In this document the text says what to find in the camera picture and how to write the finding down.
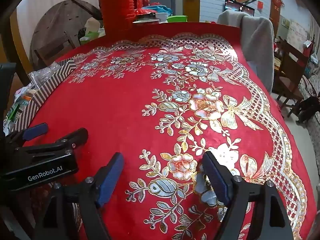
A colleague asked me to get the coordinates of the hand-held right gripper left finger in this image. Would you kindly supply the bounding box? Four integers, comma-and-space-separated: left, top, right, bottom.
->
35, 152, 125, 240

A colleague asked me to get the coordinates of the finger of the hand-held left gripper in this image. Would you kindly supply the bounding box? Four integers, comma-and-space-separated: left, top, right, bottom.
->
15, 127, 88, 164
5, 123, 48, 150

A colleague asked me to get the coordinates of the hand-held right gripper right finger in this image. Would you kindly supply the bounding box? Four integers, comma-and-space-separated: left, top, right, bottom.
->
202, 151, 294, 240

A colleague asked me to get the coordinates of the striped cardboard box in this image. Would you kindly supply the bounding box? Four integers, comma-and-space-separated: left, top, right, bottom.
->
4, 59, 77, 133

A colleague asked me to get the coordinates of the clear plastic bag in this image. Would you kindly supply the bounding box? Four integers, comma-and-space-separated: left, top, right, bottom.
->
15, 62, 62, 100

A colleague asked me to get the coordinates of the red floral tablecloth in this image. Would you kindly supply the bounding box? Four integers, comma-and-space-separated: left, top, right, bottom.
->
22, 22, 316, 240

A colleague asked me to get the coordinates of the dark wooden chair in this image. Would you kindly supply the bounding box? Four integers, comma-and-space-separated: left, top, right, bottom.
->
34, 31, 78, 67

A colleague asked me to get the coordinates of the green tissue packet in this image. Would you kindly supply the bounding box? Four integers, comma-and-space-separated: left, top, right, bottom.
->
79, 17, 107, 43

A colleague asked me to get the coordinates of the round wooden tabletop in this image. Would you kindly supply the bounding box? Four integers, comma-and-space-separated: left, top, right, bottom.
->
30, 0, 103, 68

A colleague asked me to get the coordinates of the orange ribbed thermos jug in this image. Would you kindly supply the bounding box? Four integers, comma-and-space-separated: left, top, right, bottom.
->
97, 0, 137, 37

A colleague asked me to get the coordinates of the brown wooden armchair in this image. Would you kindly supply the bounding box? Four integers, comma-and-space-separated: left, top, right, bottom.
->
272, 36, 310, 117

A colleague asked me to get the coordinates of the green plastic basin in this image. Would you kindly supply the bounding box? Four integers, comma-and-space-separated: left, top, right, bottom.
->
166, 15, 188, 23

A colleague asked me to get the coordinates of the wall television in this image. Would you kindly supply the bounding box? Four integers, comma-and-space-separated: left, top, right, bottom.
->
223, 0, 255, 17

